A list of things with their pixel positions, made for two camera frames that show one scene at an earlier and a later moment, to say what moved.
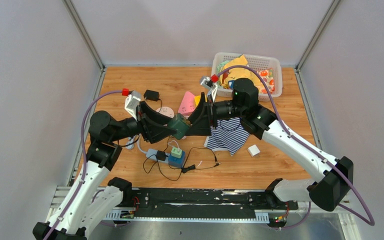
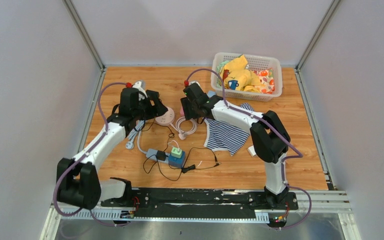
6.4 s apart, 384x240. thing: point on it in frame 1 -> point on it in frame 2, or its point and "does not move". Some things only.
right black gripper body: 224,110 -> 190,109
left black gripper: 153,125 -> 158,109
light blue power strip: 151,153 does not move
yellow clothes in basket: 232,74 does not move
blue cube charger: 176,162 does not move
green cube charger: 176,152 does not move
